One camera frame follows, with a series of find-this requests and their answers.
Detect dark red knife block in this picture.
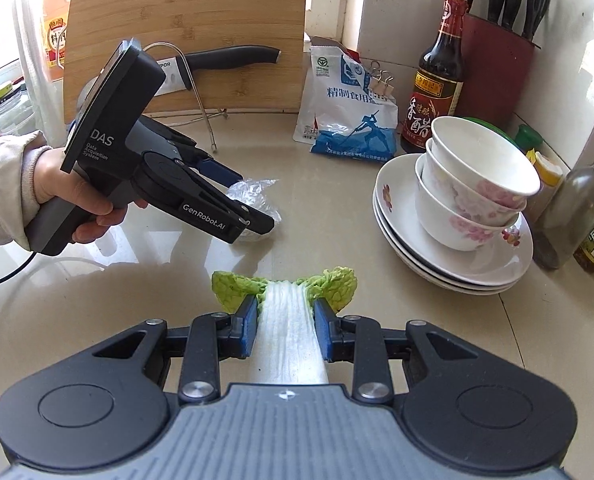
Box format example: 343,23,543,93
459,12,543,129

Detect clear bottle with red cap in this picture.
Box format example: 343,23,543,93
533,143,594,271

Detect white floral plate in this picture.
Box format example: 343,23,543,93
374,210,530,290
384,240,520,296
372,154,534,281

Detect black cable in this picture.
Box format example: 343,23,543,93
0,250,38,291

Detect napa cabbage leaf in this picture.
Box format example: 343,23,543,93
212,266,358,387

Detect person's left forearm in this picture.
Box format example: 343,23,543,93
0,130,54,249

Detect white and blue salt bag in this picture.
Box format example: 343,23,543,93
293,36,400,164

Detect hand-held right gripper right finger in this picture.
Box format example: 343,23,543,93
313,299,484,404

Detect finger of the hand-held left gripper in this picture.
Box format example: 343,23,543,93
164,129,245,186
176,179,276,246

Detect white hanging cloth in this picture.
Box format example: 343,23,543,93
11,0,66,134

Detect orange-labelled oil jug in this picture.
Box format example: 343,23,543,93
42,0,76,84

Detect metal wire rack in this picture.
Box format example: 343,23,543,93
142,42,234,154

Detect person's left hand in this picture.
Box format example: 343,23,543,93
31,146,150,246

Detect clear plastic bag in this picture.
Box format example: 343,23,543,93
225,178,283,245

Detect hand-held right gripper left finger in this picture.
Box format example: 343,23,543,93
94,294,260,406

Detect black-handled kitchen scissors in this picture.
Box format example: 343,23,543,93
522,0,552,42

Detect dark vinegar bottle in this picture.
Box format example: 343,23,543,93
401,0,470,155

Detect wooden cutting board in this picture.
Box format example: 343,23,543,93
63,0,308,124

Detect clear plastic jar green lid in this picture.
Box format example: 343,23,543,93
0,80,34,140

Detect white floral bowl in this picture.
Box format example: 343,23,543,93
414,157,520,252
423,140,528,229
429,116,543,212

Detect black-handled kitchen knife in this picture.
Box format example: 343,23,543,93
154,45,282,97

